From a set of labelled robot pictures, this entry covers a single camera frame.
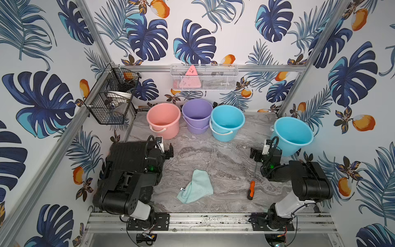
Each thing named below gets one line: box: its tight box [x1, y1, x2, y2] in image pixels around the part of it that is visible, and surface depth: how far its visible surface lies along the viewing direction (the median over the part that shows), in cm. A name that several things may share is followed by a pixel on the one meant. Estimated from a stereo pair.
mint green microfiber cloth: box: [176, 168, 214, 204], surface depth 84 cm
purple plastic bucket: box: [181, 98, 214, 135], surface depth 104 cm
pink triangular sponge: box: [178, 64, 202, 88], surface depth 92 cm
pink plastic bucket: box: [146, 102, 182, 140], surface depth 101 cm
